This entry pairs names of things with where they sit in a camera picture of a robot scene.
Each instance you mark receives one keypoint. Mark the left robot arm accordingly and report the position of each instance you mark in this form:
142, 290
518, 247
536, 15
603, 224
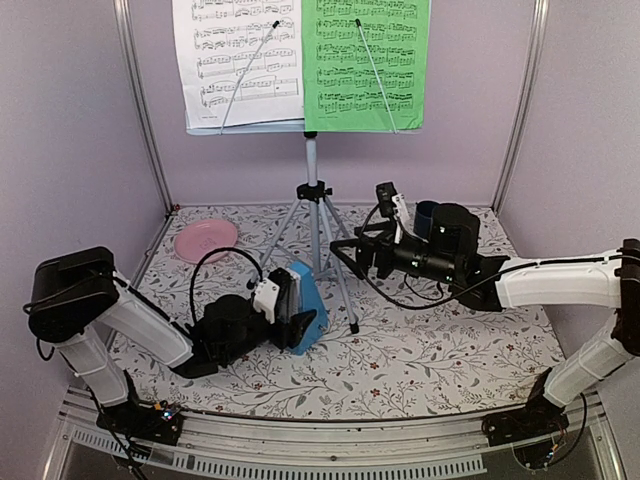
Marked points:
72, 293

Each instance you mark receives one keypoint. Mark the pink plate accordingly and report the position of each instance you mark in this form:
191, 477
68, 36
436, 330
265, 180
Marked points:
200, 237

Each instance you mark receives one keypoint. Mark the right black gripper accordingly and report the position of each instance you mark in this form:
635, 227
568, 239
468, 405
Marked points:
368, 246

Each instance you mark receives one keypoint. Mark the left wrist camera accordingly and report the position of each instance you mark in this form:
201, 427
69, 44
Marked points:
277, 296

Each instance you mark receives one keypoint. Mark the light blue music stand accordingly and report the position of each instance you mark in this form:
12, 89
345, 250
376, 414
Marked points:
313, 191

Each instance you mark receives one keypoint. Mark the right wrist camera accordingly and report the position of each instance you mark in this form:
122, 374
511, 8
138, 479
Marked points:
392, 205

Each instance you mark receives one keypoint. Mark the front aluminium rail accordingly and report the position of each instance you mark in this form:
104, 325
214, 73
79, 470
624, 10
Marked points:
217, 446

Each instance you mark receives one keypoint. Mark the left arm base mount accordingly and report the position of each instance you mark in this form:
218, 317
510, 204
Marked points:
142, 422

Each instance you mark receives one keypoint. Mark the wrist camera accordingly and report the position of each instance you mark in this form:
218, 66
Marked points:
277, 296
392, 205

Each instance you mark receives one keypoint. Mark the dark blue mug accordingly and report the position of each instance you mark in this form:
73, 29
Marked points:
423, 218

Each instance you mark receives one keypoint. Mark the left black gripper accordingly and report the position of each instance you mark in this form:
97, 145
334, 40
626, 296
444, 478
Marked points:
291, 333

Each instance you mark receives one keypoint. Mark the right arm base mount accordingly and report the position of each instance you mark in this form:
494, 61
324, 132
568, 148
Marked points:
525, 430

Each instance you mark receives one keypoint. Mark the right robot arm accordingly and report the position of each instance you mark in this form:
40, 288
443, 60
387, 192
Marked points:
494, 283

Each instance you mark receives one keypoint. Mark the blue metronome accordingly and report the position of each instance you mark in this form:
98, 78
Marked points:
309, 298

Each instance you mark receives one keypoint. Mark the green paper sheet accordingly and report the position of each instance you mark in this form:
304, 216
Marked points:
364, 65

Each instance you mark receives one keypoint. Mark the white sheet music page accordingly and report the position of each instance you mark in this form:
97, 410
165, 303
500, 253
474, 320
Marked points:
240, 61

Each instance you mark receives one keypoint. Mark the left aluminium frame post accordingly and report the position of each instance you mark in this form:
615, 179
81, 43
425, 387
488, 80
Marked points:
127, 41

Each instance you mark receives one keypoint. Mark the right aluminium frame post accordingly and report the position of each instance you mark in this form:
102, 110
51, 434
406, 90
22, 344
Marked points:
531, 69

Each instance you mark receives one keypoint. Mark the aluminium frame post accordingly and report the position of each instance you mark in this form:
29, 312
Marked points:
127, 41
531, 69

